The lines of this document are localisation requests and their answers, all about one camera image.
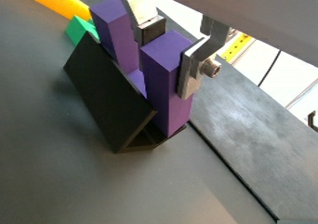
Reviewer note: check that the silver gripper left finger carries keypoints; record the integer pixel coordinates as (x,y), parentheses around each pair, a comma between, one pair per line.
(148,24)

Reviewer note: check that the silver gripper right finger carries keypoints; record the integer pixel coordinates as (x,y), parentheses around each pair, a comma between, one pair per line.
(198,57)

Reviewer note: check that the black angled fixture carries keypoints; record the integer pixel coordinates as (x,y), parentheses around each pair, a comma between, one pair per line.
(113,99)

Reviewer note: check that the green cross-shaped block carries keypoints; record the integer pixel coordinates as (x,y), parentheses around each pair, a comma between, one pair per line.
(77,27)

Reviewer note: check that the yellow long block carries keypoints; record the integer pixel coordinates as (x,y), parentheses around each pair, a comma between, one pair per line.
(67,8)

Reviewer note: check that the purple U-shaped block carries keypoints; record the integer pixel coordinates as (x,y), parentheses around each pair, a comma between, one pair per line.
(151,65)

